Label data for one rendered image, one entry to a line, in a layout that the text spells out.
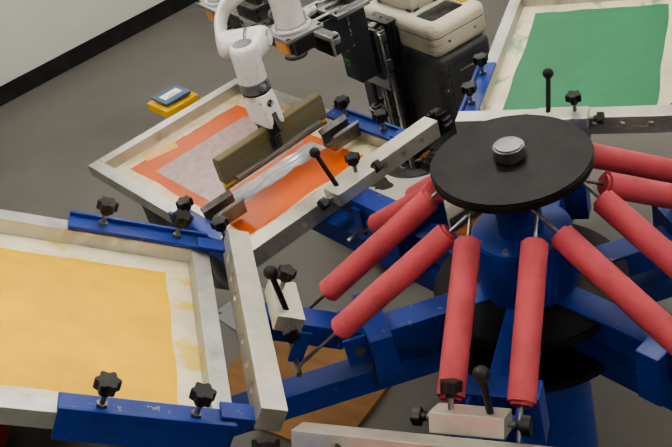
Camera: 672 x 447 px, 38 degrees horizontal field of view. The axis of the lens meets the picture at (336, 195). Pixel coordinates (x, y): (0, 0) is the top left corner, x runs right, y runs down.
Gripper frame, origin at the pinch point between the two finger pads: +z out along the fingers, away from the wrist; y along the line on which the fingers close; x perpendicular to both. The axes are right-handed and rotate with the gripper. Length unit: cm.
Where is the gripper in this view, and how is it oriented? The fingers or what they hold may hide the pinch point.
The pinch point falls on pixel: (272, 139)
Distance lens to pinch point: 259.7
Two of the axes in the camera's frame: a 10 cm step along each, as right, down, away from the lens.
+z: 2.3, 8.0, 5.6
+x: -7.3, 5.2, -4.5
